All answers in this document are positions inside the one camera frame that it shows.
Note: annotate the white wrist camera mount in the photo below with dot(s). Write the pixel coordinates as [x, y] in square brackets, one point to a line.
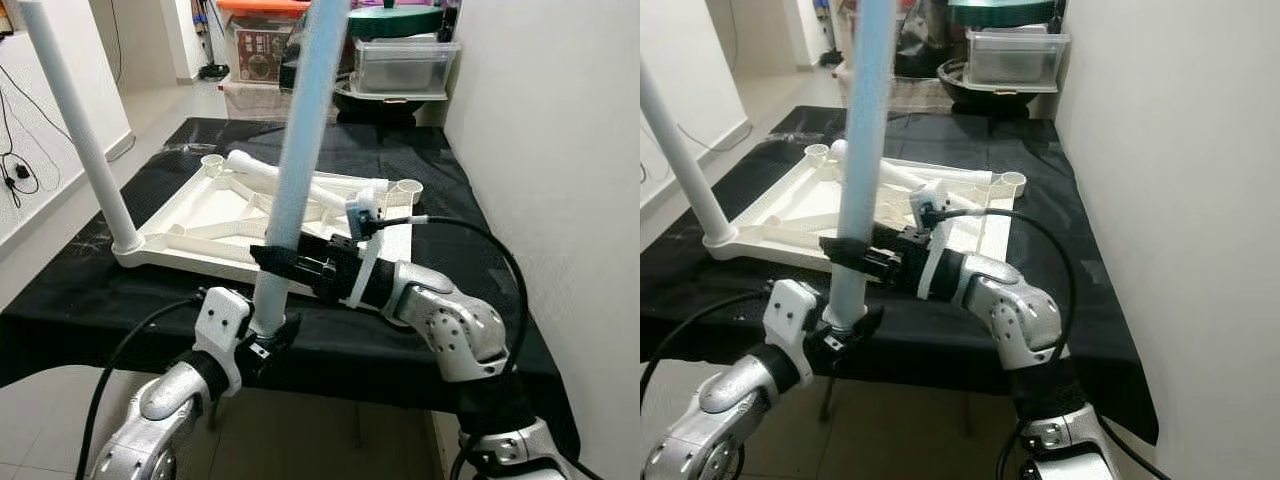
[790, 315]
[930, 200]
[220, 320]
[368, 203]

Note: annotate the black tablecloth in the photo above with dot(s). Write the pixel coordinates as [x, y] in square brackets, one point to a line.
[100, 310]
[720, 300]

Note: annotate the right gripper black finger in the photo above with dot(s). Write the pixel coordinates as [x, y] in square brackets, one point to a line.
[850, 256]
[290, 268]

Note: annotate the clear tape patch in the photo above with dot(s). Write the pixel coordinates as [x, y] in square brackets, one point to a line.
[1090, 272]

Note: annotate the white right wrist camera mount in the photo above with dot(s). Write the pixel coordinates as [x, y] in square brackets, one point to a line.
[368, 203]
[930, 200]

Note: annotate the green lid with knob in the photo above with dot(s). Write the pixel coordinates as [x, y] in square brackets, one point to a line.
[1000, 12]
[400, 22]

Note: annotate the clear box with orange lid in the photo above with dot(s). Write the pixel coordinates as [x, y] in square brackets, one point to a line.
[255, 50]

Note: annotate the black round pan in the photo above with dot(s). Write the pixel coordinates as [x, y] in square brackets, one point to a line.
[390, 110]
[1000, 105]

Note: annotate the black plastic bag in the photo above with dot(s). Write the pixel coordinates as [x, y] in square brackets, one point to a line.
[925, 45]

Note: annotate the grey speckled ledge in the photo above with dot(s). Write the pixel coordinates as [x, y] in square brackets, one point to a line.
[250, 100]
[920, 95]

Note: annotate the mop with black base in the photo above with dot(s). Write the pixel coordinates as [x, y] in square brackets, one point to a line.
[212, 72]
[832, 60]

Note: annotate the white plastic table top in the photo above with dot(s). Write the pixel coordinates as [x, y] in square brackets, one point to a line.
[800, 205]
[200, 215]

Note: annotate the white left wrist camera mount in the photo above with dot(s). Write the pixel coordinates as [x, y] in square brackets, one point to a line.
[220, 320]
[790, 315]

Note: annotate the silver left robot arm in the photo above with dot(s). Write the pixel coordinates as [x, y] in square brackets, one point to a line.
[160, 400]
[720, 395]

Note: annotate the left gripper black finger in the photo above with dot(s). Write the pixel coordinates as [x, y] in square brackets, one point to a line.
[866, 325]
[284, 333]

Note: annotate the black power adapter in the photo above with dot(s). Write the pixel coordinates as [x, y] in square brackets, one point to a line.
[18, 172]

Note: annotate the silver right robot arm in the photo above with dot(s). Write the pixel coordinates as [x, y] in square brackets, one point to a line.
[1020, 310]
[450, 320]

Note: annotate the grey metal table frame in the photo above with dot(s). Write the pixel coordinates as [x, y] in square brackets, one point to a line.
[215, 412]
[827, 400]

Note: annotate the clear plastic container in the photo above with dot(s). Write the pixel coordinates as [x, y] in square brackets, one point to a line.
[405, 68]
[1015, 60]

